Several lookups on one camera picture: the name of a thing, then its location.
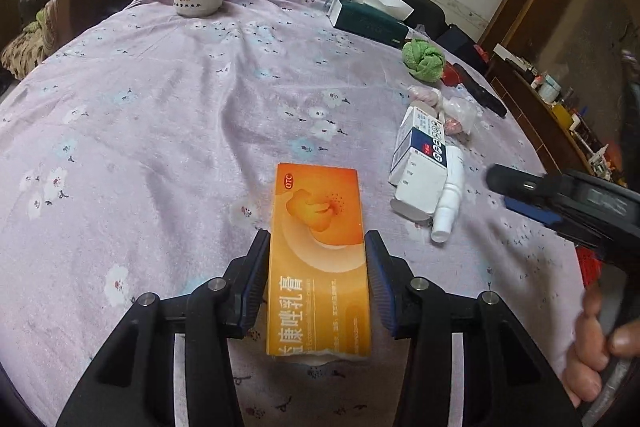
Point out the red plastic basket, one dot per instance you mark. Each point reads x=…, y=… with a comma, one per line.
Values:
x=589, y=263

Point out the teal jar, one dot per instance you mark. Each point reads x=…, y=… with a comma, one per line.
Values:
x=550, y=88

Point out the patterned brown cloth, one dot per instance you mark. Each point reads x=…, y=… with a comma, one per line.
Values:
x=25, y=47

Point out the clear plastic pouch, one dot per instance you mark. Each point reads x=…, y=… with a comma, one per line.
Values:
x=460, y=114

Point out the small pink plastic bag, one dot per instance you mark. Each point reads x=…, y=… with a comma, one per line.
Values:
x=425, y=95

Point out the green crumpled cloth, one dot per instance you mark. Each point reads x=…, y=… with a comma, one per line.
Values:
x=424, y=59

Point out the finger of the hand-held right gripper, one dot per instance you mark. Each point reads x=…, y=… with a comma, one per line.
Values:
x=535, y=213
x=520, y=182

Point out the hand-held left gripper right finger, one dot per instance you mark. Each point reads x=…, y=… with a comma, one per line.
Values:
x=380, y=287

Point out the orange medicine box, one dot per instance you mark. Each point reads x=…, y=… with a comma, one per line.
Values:
x=317, y=257

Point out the dark bag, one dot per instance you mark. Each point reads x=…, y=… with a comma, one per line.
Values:
x=460, y=43

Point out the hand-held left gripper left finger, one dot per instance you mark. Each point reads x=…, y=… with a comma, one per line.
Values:
x=252, y=282

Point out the person's right hand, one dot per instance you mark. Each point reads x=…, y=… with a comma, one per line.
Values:
x=590, y=347

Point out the black remote control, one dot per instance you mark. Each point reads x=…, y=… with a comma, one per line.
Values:
x=480, y=91

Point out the dark green tissue box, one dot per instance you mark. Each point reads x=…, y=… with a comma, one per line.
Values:
x=367, y=24

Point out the white spray bottle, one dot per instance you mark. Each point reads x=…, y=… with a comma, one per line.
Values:
x=447, y=202

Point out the white and blue medicine box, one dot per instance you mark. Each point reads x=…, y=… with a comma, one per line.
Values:
x=420, y=167

